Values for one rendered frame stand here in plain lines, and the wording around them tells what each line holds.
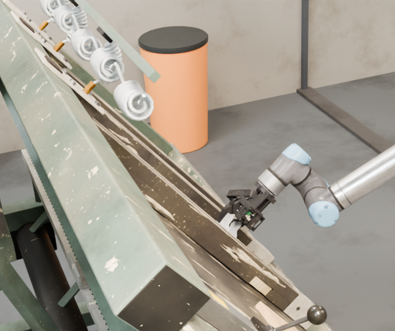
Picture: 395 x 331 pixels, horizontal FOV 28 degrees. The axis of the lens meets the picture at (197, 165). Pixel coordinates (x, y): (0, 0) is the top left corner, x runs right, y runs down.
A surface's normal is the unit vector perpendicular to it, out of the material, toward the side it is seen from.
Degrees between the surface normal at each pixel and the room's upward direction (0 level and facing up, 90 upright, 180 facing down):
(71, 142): 39
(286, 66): 90
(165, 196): 90
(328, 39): 90
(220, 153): 0
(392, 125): 0
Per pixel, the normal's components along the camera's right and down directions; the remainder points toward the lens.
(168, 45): -0.05, -0.88
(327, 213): 0.10, 0.47
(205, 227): 0.37, 0.42
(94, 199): -0.62, -0.55
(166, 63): -0.18, 0.51
